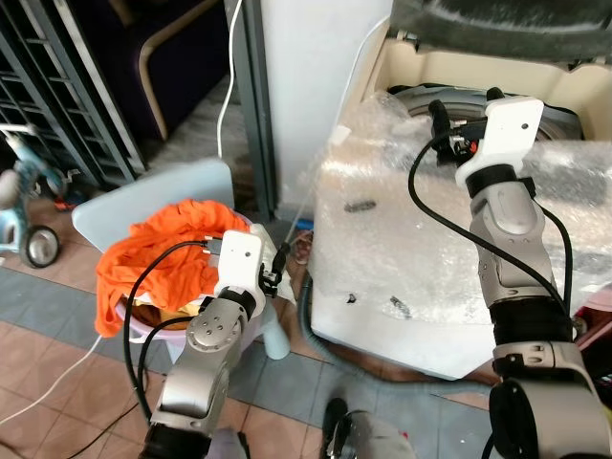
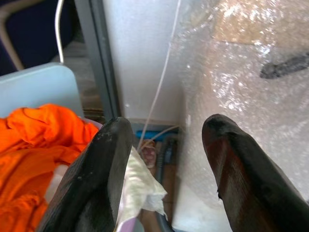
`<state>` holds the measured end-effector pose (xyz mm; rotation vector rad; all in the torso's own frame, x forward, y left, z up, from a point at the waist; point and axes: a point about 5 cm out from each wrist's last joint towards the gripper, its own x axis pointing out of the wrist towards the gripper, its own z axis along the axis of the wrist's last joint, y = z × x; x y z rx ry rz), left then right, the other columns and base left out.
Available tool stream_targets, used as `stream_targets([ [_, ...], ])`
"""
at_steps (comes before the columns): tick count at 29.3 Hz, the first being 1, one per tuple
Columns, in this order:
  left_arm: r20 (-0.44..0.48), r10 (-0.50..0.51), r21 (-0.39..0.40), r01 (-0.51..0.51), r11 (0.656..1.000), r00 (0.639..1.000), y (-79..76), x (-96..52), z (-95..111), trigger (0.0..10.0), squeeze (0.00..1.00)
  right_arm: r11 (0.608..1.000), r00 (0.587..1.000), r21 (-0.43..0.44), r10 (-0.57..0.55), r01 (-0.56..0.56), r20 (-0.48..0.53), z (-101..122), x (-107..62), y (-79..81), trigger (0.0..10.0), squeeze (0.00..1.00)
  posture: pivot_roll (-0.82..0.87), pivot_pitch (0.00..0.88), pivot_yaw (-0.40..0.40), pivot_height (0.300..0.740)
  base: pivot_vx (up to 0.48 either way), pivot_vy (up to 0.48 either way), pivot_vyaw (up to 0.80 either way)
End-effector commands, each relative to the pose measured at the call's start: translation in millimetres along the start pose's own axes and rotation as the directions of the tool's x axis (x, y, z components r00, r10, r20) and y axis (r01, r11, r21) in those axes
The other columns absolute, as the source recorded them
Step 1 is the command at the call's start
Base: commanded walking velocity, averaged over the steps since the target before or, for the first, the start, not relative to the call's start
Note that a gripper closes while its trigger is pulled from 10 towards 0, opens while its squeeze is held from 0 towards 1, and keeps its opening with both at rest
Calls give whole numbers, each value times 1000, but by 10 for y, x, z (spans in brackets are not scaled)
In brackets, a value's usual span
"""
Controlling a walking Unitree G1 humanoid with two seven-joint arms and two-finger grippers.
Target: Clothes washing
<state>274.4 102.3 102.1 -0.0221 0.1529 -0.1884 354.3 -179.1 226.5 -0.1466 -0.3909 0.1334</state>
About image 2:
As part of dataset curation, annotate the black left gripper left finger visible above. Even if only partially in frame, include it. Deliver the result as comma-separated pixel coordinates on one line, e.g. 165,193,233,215
36,116,135,232

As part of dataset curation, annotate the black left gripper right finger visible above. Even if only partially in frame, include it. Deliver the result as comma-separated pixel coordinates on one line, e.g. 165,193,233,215
201,114,309,232

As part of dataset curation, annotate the white crumpled cloth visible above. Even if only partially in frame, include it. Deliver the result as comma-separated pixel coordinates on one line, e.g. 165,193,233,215
116,145,168,230

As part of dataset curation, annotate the blue plastic bar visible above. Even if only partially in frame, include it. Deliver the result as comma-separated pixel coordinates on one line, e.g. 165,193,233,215
135,130,179,142

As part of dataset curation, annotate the orange garment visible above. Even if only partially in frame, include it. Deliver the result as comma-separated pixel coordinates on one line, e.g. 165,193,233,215
0,103,99,232

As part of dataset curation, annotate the clear bubble wrap sheet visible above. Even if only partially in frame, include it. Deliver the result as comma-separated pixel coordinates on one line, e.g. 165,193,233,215
169,0,309,232

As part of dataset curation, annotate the pale blue laundry basket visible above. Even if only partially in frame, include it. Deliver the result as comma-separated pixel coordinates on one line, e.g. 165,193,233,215
0,62,85,119

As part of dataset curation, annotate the white curved tube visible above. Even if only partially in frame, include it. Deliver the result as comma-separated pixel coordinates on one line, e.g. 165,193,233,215
54,0,65,64

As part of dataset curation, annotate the dark blue chair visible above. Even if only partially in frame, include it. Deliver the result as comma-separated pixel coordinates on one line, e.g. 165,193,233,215
0,0,80,76

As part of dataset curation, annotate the grey metal door frame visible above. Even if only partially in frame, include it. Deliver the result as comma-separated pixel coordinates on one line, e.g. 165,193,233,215
73,0,121,119

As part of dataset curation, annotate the thin white cable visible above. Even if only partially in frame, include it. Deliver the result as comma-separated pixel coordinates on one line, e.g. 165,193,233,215
137,0,182,153

